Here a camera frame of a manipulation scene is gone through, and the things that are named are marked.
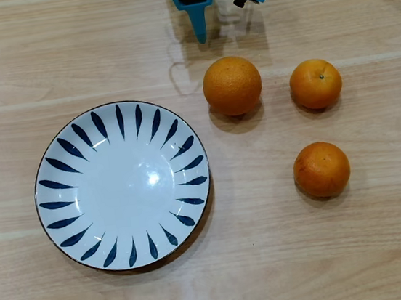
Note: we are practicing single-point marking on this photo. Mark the large pebbled orange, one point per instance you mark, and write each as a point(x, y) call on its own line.
point(232, 85)

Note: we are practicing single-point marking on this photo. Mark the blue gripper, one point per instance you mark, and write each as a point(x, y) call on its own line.
point(190, 5)

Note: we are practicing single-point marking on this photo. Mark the white plate with blue strokes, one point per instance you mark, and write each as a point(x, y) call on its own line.
point(122, 185)

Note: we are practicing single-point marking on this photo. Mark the orange with green stem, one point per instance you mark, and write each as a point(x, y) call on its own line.
point(315, 84)

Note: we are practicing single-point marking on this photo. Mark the orange with pale blemish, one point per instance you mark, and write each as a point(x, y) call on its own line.
point(321, 170)

